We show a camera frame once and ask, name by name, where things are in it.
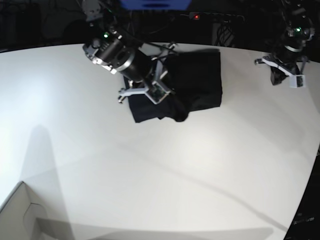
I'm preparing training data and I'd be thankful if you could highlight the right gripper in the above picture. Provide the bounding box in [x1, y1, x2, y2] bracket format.
[116, 42, 191, 123]

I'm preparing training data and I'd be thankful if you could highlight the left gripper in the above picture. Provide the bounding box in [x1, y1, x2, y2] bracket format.
[254, 54, 310, 86]

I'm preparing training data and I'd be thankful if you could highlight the black t-shirt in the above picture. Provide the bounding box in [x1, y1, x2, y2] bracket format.
[128, 48, 223, 123]

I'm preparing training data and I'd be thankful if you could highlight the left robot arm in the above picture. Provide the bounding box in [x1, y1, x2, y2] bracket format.
[254, 0, 315, 88]

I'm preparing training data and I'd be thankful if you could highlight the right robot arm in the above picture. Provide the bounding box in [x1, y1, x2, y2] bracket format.
[81, 0, 189, 122]

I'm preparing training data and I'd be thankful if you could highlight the black power strip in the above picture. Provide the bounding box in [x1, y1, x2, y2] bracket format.
[187, 11, 246, 23]

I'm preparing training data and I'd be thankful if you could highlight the blue plastic bin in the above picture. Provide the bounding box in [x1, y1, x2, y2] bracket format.
[120, 0, 192, 11]

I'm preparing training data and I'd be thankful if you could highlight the white cardboard box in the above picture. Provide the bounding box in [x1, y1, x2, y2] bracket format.
[0, 181, 54, 240]

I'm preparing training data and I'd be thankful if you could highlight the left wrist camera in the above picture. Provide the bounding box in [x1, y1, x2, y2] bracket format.
[289, 74, 306, 89]

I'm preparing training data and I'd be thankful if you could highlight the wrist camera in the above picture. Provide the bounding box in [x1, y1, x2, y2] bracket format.
[145, 81, 172, 105]
[289, 74, 306, 89]

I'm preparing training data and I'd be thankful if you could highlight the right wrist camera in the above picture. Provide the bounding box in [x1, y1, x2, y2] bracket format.
[145, 81, 172, 105]

